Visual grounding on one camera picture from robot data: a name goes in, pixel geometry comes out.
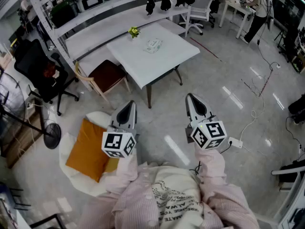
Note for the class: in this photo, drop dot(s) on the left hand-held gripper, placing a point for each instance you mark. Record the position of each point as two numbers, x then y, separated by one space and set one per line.
116 141

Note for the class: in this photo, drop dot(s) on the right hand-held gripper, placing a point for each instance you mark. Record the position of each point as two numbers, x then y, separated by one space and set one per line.
209 135

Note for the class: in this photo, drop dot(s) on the white tissue packet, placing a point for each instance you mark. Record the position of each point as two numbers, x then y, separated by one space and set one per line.
153 46

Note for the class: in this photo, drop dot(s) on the person's left forearm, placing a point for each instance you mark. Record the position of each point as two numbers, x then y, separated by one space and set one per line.
124 173

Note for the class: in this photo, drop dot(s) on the person's right forearm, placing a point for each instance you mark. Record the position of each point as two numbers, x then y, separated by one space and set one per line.
210 166

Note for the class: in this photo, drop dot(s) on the brown seat wooden chair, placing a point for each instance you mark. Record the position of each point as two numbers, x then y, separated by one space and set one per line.
107 76

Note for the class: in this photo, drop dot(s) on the white power strip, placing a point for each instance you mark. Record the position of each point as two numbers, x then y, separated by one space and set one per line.
235 142

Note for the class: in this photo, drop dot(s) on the orange cushion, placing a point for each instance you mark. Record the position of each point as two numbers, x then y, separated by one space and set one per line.
88 149

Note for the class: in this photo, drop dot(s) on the white square table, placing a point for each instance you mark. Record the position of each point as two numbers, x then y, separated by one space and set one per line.
152 65

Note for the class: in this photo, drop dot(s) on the black standing fan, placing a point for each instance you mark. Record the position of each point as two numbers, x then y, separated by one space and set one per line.
52 136

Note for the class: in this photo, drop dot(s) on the yellow flower pot plant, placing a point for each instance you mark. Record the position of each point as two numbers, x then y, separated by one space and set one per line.
134 32

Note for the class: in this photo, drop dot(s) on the red plush item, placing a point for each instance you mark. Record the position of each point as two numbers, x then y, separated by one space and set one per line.
49 70

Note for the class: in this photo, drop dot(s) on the person's body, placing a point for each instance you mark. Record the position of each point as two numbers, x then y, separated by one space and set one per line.
171 199

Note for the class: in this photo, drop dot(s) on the white mesh office chair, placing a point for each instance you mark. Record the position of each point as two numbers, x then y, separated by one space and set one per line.
199 8

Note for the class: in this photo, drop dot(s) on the black office chair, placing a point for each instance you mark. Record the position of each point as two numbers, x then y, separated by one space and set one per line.
33 63

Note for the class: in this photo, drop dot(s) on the white desk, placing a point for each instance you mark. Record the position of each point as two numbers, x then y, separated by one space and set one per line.
236 8

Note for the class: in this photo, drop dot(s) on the dark green box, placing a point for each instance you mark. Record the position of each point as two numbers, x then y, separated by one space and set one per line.
63 14

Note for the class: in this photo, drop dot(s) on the black metal frame stand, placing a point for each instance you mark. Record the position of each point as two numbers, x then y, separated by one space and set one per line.
47 221

